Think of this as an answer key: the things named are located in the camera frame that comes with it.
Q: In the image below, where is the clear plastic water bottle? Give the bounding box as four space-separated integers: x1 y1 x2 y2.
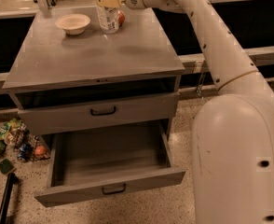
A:
96 6 119 34

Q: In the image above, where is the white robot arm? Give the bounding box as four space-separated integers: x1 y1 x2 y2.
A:
95 0 274 224

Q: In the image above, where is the grey drawer cabinet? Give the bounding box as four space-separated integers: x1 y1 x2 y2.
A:
2 2 185 142

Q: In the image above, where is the upper grey drawer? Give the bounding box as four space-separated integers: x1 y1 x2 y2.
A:
19 92 178 135

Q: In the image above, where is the open lower grey drawer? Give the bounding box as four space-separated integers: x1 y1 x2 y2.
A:
34 120 185 207

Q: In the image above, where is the orange soda can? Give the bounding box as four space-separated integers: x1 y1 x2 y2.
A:
117 10 125 27

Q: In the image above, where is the white paper bowl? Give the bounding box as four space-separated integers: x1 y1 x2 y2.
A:
55 14 90 35

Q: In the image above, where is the orange fruit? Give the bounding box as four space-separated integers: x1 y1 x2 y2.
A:
34 146 47 157

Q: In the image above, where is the blue soda can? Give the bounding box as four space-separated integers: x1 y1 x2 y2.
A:
17 144 33 161

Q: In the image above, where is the green snack bag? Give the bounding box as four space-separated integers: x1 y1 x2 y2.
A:
0 119 21 156

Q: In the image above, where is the green sponge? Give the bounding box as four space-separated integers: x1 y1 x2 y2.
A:
0 159 15 175

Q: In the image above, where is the black stand leg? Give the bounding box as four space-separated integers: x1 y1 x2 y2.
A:
0 173 18 224

